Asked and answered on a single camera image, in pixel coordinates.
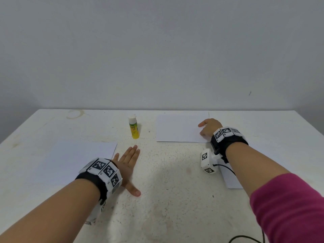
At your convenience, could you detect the person's left hand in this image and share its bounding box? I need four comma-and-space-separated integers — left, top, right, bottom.
111, 144, 142, 197

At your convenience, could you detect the person's right hand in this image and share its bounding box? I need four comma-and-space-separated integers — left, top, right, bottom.
197, 118, 223, 140

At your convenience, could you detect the glued white paper sheet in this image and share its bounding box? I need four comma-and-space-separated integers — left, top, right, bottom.
155, 113, 211, 144

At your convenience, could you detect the yellow glue stick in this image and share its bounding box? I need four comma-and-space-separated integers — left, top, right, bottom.
128, 115, 140, 140

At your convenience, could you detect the stack of white paper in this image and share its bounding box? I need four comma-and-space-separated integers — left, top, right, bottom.
33, 140, 118, 187
219, 144, 289, 190

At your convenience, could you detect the person's right forearm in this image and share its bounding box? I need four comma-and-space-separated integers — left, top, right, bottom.
226, 142, 292, 196

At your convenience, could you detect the person's left forearm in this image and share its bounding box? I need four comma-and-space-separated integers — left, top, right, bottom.
0, 179, 102, 243

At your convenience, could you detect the black marker wristband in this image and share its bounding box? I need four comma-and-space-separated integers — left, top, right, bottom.
75, 157, 124, 203
210, 127, 250, 162

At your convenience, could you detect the pink sleeve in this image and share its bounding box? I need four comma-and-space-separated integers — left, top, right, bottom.
249, 172, 324, 243

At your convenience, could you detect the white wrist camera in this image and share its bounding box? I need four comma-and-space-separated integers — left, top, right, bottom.
83, 200, 107, 226
200, 148, 224, 174

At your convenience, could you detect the black cable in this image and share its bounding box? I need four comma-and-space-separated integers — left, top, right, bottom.
213, 162, 266, 243

